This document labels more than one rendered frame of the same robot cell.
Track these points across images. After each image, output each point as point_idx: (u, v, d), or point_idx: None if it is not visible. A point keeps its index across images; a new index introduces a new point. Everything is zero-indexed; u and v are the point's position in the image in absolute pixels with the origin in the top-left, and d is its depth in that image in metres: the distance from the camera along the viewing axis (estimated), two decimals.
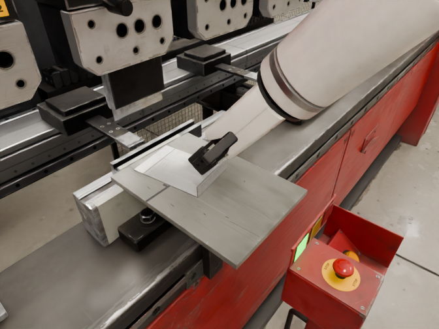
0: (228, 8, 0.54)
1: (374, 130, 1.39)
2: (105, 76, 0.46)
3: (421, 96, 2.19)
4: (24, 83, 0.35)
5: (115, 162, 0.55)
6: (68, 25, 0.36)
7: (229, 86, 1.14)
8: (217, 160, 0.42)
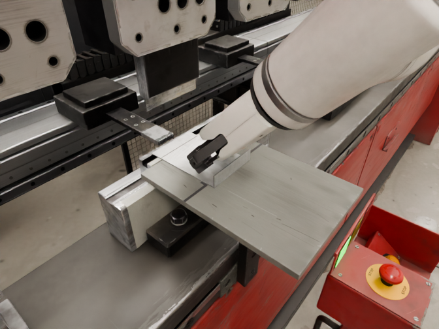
0: None
1: (396, 127, 1.34)
2: (139, 60, 0.41)
3: (435, 93, 2.14)
4: (57, 61, 0.29)
5: (144, 158, 0.50)
6: None
7: (248, 80, 1.09)
8: (210, 161, 0.42)
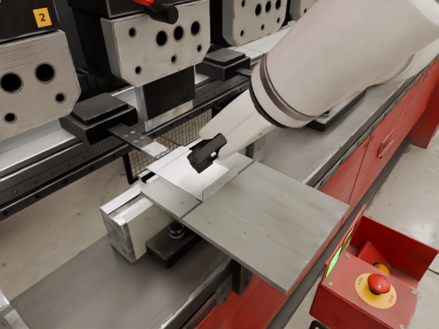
0: (263, 12, 0.52)
1: (390, 134, 1.36)
2: (138, 86, 0.44)
3: (431, 98, 2.17)
4: (63, 96, 0.32)
5: (143, 175, 0.53)
6: (109, 34, 0.34)
7: (245, 90, 1.12)
8: (210, 160, 0.42)
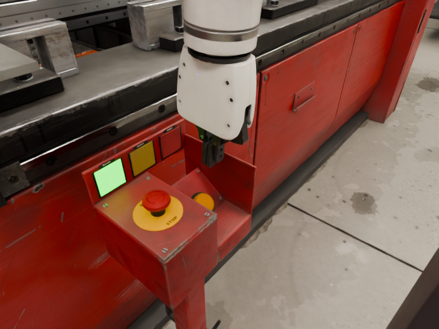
0: None
1: (309, 87, 1.22)
2: None
3: (385, 66, 2.03)
4: None
5: None
6: None
7: (124, 25, 0.98)
8: None
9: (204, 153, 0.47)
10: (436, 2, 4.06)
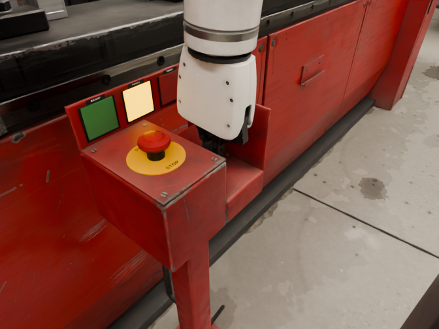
0: None
1: (318, 60, 1.15)
2: None
3: (393, 50, 1.96)
4: None
5: None
6: None
7: None
8: None
9: None
10: None
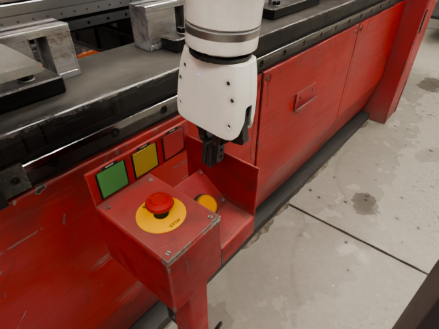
0: None
1: (311, 87, 1.22)
2: None
3: (386, 67, 2.02)
4: None
5: None
6: None
7: (125, 25, 0.98)
8: None
9: (204, 153, 0.47)
10: (436, 2, 4.05)
